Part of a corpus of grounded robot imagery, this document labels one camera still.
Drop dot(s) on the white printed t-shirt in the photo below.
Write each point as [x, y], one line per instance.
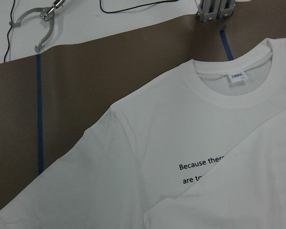
[154, 143]

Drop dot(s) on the aluminium frame post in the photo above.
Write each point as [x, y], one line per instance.
[210, 10]

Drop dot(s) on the metal reacher grabber tool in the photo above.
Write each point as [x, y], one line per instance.
[44, 19]

